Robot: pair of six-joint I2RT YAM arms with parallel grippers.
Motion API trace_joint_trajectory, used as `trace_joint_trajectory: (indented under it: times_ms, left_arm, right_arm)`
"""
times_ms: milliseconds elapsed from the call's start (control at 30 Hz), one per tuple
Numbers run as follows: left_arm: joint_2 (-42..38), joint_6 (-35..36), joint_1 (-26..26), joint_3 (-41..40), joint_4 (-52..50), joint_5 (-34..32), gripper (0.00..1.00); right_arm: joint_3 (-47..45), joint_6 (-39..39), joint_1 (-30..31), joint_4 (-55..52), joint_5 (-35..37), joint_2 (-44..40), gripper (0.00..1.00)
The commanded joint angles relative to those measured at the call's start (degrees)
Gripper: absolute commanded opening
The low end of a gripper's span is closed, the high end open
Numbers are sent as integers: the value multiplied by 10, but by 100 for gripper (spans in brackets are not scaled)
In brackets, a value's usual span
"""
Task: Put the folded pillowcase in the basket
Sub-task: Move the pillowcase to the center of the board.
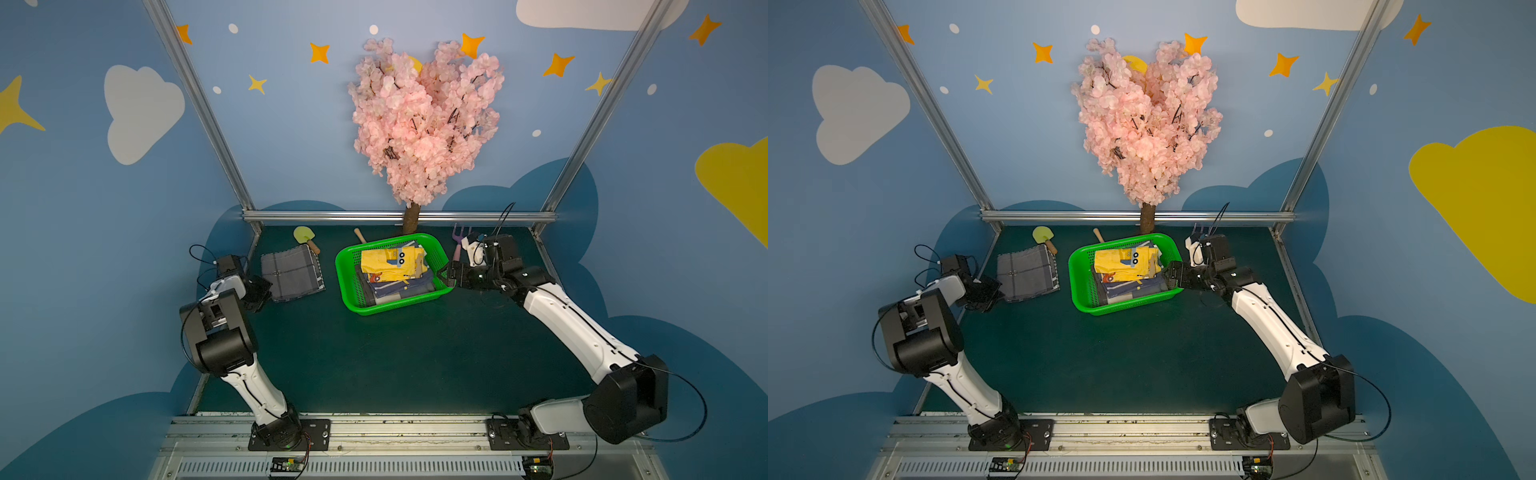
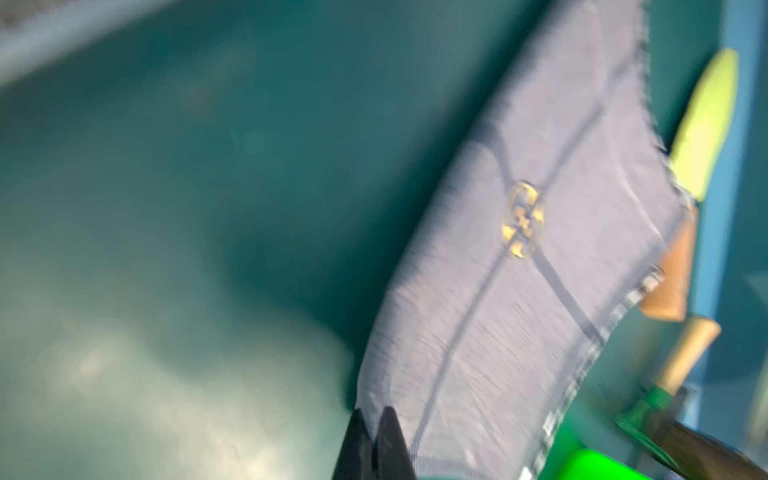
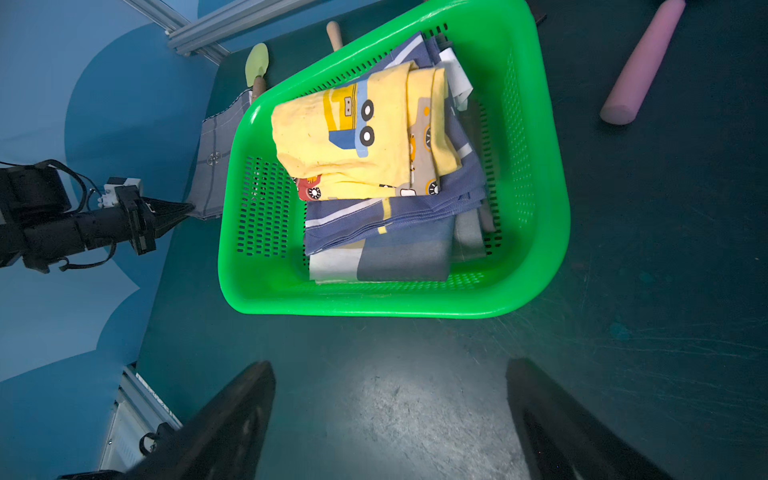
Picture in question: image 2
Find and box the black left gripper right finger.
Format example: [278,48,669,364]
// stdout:
[375,406,417,480]

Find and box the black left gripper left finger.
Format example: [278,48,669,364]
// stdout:
[331,409,377,480]

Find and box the grey striped cloth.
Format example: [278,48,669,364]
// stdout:
[357,1,686,479]

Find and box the green plastic basket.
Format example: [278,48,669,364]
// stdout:
[542,381,682,480]

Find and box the green toy shovel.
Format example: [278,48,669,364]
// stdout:
[641,48,739,322]

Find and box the wooden handle tool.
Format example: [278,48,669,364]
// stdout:
[654,316,722,396]

